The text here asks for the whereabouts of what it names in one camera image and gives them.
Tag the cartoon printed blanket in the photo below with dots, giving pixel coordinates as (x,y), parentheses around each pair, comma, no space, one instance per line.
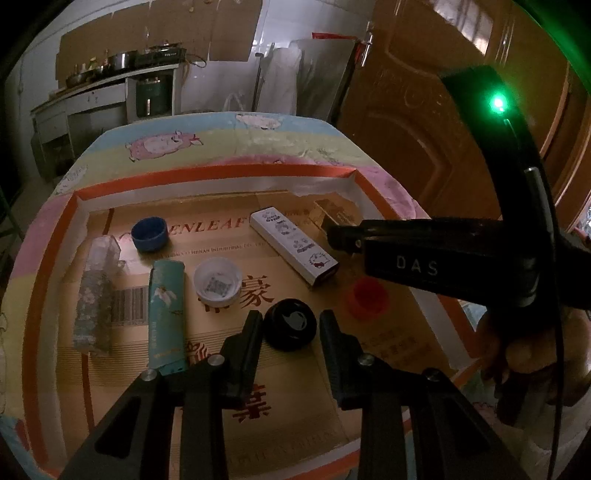
(207,134)

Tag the white plastic bag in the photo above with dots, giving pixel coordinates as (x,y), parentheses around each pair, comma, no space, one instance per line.
(280,78)

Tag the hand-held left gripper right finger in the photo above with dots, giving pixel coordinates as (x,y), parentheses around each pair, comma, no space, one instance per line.
(333,355)

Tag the person's right hand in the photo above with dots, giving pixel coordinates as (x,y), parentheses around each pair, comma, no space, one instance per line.
(521,360)

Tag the floral clear-wrapped packet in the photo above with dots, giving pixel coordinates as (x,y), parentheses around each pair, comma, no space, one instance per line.
(97,297)

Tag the wooden door with red ribbon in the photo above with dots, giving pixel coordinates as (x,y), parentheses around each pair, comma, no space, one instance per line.
(415,115)

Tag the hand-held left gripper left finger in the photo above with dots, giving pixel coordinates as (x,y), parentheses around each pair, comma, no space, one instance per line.
(247,355)

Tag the black gas stove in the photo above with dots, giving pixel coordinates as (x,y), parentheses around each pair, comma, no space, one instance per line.
(159,56)

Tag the red bottle cap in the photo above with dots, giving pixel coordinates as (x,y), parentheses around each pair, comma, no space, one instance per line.
(367,298)

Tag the cardboard sheets on wall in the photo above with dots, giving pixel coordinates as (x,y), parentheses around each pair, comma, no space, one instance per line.
(138,27)

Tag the teal rectangular box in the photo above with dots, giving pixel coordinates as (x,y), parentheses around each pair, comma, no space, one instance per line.
(166,316)

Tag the blue bottle cap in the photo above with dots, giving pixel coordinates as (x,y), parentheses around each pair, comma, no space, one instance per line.
(148,233)

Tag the white printed small box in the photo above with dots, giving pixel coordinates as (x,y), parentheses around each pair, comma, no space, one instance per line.
(293,243)

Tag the steel bowl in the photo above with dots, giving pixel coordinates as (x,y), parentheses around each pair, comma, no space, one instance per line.
(79,79)

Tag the shallow orange-rimmed cardboard box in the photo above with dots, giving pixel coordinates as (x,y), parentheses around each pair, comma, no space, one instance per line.
(115,392)

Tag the dark green kitchen appliance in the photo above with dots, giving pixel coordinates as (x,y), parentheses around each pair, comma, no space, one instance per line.
(150,97)

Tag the black bottle cap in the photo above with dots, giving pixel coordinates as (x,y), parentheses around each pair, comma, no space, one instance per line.
(291,324)

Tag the kitchen counter cabinet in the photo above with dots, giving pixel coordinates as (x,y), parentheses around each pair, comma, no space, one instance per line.
(92,108)

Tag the gold rectangular box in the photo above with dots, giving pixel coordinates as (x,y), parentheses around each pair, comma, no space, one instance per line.
(333,210)

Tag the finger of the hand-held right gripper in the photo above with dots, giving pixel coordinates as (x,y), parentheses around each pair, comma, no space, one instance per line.
(344,237)

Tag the steel pot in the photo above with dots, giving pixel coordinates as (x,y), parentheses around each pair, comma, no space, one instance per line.
(121,60)

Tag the shiny metal sheet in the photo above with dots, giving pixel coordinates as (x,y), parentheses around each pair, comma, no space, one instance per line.
(321,74)

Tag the white bottle cap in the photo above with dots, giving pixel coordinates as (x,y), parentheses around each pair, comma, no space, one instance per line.
(217,282)

